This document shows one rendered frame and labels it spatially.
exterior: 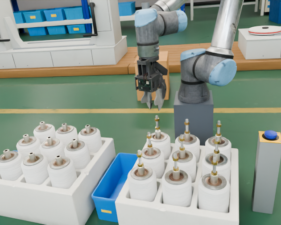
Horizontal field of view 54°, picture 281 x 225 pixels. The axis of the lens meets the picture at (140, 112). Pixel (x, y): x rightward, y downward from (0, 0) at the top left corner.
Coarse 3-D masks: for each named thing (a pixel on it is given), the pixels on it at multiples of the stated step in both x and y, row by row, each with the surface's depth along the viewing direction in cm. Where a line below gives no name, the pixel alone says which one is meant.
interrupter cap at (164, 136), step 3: (162, 132) 116; (153, 135) 115; (162, 135) 114; (165, 135) 114; (153, 138) 112; (156, 138) 113; (159, 138) 112; (162, 138) 112; (165, 138) 111; (153, 141) 111; (156, 141) 110; (159, 141) 110; (162, 141) 110
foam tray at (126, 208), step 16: (128, 192) 97; (160, 192) 94; (192, 192) 97; (128, 208) 92; (144, 208) 90; (160, 208) 88; (176, 208) 87; (192, 208) 87; (128, 224) 95; (144, 224) 93; (160, 224) 91; (176, 224) 88; (192, 224) 86; (208, 224) 84; (224, 224) 83
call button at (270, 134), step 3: (264, 132) 95; (267, 132) 95; (270, 132) 94; (273, 132) 94; (276, 132) 94; (267, 135) 93; (270, 135) 93; (273, 135) 93; (276, 135) 93; (270, 138) 94; (273, 138) 93
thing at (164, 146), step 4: (168, 136) 114; (168, 140) 112; (156, 144) 110; (160, 144) 110; (164, 144) 110; (168, 144) 112; (160, 148) 110; (164, 148) 111; (168, 148) 112; (164, 152) 112; (168, 152) 113; (164, 156) 112; (168, 156) 114
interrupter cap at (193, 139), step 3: (183, 135) 113; (192, 135) 112; (192, 138) 110; (195, 138) 110; (180, 141) 109; (183, 141) 109; (186, 141) 109; (189, 141) 109; (192, 141) 108; (195, 141) 108; (186, 144) 107; (189, 144) 107
